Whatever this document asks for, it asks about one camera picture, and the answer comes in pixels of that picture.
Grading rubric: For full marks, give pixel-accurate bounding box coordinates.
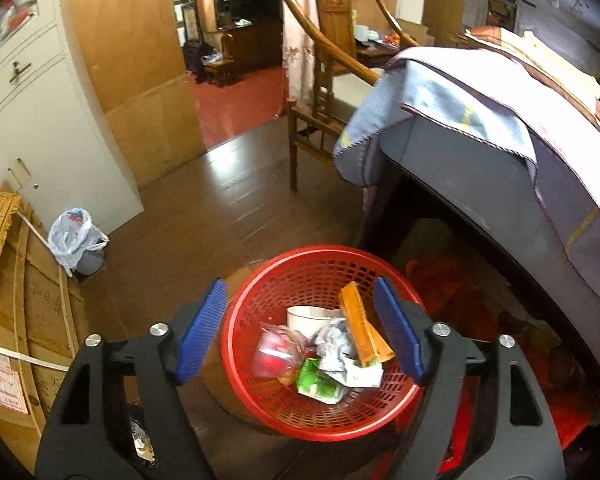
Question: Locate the orange cardboard box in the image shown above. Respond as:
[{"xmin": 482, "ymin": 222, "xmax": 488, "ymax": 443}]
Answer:
[{"xmin": 338, "ymin": 281, "xmax": 396, "ymax": 369}]

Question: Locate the red snack wrapper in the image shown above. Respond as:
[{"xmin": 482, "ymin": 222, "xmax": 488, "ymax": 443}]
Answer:
[{"xmin": 252, "ymin": 324, "xmax": 307, "ymax": 379}]

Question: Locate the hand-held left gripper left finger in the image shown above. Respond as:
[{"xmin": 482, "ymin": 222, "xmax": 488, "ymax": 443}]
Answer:
[{"xmin": 35, "ymin": 277, "xmax": 229, "ymax": 480}]

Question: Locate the dark wooden display cabinet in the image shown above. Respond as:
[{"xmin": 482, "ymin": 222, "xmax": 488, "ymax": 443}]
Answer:
[{"xmin": 215, "ymin": 0, "xmax": 286, "ymax": 79}]

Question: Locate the grey seat cushion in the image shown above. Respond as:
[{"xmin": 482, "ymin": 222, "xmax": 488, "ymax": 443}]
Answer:
[{"xmin": 331, "ymin": 74, "xmax": 378, "ymax": 122}]

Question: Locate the white plastic bag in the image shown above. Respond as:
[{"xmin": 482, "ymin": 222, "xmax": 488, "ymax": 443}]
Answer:
[{"xmin": 47, "ymin": 207, "xmax": 110, "ymax": 277}]

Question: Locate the blue-grey cloth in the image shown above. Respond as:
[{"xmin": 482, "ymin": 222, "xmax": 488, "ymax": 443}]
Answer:
[{"xmin": 332, "ymin": 46, "xmax": 539, "ymax": 189}]

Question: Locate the wooden armchair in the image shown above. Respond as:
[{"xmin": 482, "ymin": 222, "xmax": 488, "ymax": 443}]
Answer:
[{"xmin": 267, "ymin": 0, "xmax": 431, "ymax": 194}]

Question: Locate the folded brown patterned cloth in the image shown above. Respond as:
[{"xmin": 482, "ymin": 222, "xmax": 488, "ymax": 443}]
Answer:
[{"xmin": 465, "ymin": 27, "xmax": 600, "ymax": 137}]

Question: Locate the grey trash bin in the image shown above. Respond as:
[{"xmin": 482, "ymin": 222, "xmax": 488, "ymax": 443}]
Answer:
[{"xmin": 75, "ymin": 242, "xmax": 106, "ymax": 276}]

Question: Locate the lilac tablecloth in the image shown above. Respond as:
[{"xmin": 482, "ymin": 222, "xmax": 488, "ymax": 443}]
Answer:
[{"xmin": 524, "ymin": 85, "xmax": 600, "ymax": 322}]

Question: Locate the small wooden chair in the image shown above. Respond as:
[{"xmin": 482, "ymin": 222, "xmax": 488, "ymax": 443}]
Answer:
[{"xmin": 200, "ymin": 32, "xmax": 237, "ymax": 89}]

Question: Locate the crumpled silver wrapper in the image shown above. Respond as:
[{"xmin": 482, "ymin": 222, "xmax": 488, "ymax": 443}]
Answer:
[{"xmin": 314, "ymin": 317, "xmax": 357, "ymax": 372}]

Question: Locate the red plastic mesh basket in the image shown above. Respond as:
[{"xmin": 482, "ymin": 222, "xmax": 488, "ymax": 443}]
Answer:
[{"xmin": 220, "ymin": 245, "xmax": 433, "ymax": 443}]

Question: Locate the wooden side table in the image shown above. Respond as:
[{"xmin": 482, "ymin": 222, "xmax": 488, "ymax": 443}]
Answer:
[{"xmin": 352, "ymin": 35, "xmax": 407, "ymax": 69}]

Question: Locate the brass drawer handle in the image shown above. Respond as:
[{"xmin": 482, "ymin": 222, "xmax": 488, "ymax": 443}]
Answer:
[{"xmin": 8, "ymin": 61, "xmax": 33, "ymax": 85}]

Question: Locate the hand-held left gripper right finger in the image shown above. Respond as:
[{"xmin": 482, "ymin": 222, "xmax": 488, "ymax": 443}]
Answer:
[{"xmin": 372, "ymin": 275, "xmax": 566, "ymax": 480}]

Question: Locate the green packet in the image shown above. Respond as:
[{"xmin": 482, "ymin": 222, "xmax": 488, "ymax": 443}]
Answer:
[{"xmin": 296, "ymin": 357, "xmax": 347, "ymax": 405}]

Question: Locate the white torn paper piece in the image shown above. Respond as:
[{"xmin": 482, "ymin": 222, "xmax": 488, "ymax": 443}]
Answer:
[{"xmin": 341, "ymin": 357, "xmax": 384, "ymax": 389}]

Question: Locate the round wooden stool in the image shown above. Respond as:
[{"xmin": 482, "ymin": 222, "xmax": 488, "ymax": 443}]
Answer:
[{"xmin": 200, "ymin": 260, "xmax": 291, "ymax": 433}]

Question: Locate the white cabinet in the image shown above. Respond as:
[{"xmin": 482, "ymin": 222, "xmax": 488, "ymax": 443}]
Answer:
[{"xmin": 0, "ymin": 0, "xmax": 146, "ymax": 241}]

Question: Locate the dark round table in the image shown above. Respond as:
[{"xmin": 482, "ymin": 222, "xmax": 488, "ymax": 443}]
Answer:
[{"xmin": 360, "ymin": 110, "xmax": 600, "ymax": 392}]

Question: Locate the pink patterned curtain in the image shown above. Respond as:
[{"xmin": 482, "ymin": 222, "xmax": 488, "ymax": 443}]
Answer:
[{"xmin": 280, "ymin": 0, "xmax": 322, "ymax": 119}]

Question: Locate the red and white label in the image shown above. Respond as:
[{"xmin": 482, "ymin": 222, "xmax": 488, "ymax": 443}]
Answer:
[{"xmin": 0, "ymin": 350, "xmax": 31, "ymax": 414}]

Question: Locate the large plywood crate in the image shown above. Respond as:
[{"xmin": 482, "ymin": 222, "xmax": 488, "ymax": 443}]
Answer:
[{"xmin": 0, "ymin": 192, "xmax": 89, "ymax": 472}]

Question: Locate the crumpled foil wrapper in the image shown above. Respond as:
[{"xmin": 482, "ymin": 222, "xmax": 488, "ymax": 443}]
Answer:
[{"xmin": 129, "ymin": 416, "xmax": 157, "ymax": 464}]

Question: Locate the white paper cup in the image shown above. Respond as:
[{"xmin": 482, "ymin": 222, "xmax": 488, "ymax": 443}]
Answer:
[{"xmin": 286, "ymin": 305, "xmax": 348, "ymax": 344}]

